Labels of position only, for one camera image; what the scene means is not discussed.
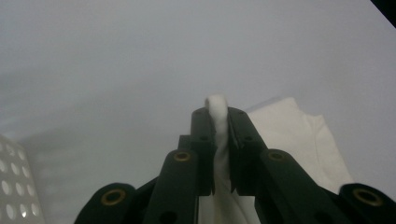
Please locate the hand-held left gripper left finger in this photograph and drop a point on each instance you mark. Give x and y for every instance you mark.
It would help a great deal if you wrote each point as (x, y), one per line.
(202, 149)

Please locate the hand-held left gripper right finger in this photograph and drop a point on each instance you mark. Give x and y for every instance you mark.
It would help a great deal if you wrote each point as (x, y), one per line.
(246, 149)

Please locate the white child's shirt chick print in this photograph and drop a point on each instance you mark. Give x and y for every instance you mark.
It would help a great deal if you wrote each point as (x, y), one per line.
(289, 130)

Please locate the white perforated plastic basket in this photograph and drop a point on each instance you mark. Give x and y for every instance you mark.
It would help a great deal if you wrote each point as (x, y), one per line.
(26, 199)

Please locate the light blue table mat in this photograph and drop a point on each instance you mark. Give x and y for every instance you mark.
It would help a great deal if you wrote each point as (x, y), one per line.
(155, 62)

